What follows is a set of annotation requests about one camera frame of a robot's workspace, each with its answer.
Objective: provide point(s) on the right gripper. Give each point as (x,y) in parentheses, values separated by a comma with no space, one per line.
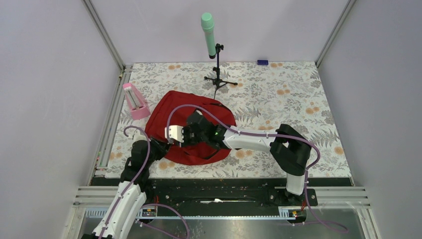
(186,143)

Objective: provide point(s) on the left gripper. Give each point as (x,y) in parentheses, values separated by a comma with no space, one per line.
(162,147)

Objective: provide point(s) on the red backpack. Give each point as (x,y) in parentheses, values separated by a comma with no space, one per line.
(201,153)

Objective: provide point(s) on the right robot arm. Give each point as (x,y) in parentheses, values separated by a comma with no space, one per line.
(290,150)

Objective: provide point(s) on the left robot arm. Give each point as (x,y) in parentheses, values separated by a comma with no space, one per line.
(134,185)

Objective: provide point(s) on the pink metronome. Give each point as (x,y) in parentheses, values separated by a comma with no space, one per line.
(137,104)

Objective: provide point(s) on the black microphone tripod stand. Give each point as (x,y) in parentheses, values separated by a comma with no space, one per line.
(217,81)

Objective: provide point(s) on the small blue block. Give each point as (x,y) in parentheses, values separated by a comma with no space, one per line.
(262,62)

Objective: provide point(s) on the mint green microphone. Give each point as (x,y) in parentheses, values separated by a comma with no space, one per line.
(207,24)

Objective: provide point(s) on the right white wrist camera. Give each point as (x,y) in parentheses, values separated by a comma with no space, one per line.
(174,132)

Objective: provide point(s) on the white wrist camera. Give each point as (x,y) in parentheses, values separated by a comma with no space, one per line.
(138,135)
(174,132)

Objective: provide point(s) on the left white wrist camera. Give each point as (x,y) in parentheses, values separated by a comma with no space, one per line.
(138,135)

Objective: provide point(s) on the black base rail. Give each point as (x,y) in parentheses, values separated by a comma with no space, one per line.
(251,197)

